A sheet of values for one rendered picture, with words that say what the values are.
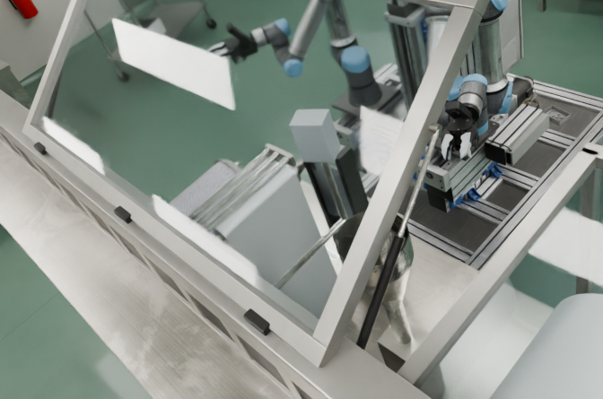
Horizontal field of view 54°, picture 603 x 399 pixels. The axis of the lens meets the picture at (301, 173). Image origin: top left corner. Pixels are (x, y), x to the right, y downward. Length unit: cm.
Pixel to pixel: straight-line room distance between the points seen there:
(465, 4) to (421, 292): 113
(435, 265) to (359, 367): 105
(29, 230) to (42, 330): 201
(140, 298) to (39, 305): 252
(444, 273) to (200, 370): 90
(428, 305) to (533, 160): 150
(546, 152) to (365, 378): 245
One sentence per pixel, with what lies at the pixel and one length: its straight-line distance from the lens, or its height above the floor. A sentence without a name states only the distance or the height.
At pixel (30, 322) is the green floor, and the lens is 382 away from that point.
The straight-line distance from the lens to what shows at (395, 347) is 141.
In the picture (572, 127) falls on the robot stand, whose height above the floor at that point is 21.
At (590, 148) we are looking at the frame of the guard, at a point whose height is 160.
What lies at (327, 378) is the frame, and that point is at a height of 165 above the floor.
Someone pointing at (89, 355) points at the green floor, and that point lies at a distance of 342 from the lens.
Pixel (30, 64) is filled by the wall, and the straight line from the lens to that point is 632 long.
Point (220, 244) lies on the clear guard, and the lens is 101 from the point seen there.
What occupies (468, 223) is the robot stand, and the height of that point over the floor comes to 21.
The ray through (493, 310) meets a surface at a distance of 94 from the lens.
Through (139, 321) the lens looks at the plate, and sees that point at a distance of 133.
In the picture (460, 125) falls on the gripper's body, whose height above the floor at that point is 125.
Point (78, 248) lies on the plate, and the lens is 159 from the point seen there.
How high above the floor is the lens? 238
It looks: 41 degrees down
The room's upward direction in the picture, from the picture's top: 22 degrees counter-clockwise
